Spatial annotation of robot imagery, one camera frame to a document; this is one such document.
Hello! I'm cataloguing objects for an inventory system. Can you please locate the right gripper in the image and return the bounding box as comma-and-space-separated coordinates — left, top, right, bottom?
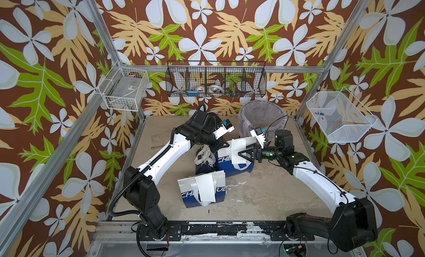
239, 142, 283, 165

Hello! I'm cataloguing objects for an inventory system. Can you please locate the white receipt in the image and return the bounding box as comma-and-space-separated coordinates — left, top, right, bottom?
231, 139, 250, 168
195, 174, 216, 203
198, 145, 215, 165

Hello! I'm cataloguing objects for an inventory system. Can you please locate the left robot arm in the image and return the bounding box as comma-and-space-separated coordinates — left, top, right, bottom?
107, 104, 234, 239

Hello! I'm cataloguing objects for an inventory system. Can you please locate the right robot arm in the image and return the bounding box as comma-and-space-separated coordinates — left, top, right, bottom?
237, 128, 378, 252

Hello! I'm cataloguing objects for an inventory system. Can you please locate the right blue takeout bag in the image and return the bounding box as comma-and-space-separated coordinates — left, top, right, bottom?
215, 137, 257, 177

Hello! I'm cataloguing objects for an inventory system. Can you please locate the blue takeout bag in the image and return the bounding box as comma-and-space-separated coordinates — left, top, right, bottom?
215, 137, 257, 177
178, 171, 226, 208

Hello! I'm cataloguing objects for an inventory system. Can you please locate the front blue takeout bag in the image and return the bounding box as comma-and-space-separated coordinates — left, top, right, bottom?
178, 171, 226, 208

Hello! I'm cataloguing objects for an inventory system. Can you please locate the blue item in black basket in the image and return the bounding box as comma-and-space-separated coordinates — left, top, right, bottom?
187, 91, 199, 97

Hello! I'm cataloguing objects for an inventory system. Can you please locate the small middle blue bag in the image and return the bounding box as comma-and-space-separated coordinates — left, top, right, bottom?
194, 145, 219, 175

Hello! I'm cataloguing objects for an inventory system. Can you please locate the tape roll in basket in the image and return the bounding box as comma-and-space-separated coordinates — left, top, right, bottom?
208, 84, 224, 94

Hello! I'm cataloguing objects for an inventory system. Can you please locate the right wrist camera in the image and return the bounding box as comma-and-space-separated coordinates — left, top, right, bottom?
250, 128, 267, 149

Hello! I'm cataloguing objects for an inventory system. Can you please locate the black wire basket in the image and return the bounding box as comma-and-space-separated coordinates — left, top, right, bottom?
163, 61, 267, 98

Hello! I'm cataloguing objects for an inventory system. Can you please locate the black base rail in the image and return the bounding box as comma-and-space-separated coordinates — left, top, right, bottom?
135, 220, 316, 242

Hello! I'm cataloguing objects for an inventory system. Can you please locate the white wire basket left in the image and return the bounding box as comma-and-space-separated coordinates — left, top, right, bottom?
99, 62, 149, 112

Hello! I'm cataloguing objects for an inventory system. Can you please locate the white wire basket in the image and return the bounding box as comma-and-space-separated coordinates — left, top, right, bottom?
99, 62, 149, 112
307, 87, 377, 144

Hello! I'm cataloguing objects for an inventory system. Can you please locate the white wire basket right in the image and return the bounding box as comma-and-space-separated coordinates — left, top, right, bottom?
307, 87, 377, 144

